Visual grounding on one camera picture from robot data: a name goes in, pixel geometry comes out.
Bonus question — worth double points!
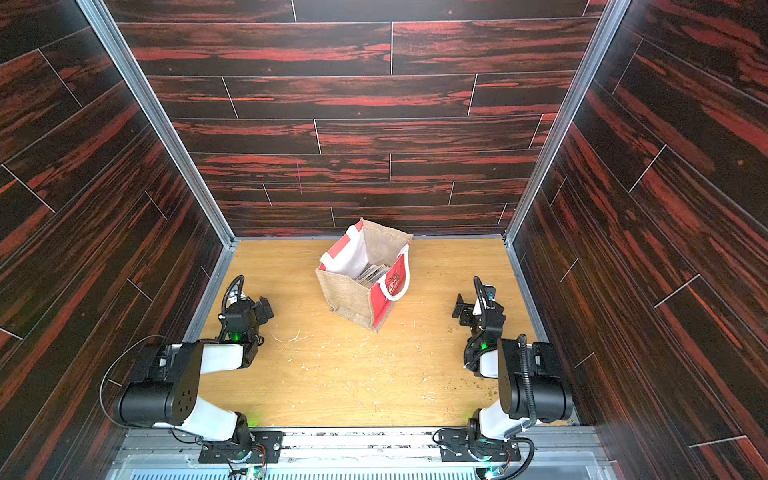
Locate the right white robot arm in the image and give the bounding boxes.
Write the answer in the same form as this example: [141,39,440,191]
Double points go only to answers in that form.
[452,277,574,448]

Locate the fans inside tote bag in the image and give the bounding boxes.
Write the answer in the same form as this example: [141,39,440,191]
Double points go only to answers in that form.
[355,263,391,288]

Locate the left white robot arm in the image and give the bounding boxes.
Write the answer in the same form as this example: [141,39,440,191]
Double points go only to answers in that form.
[116,275,274,460]

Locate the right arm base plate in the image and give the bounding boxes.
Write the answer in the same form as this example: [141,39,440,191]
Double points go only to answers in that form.
[432,427,521,463]

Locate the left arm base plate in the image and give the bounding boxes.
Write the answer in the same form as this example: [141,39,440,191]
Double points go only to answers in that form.
[198,429,285,465]

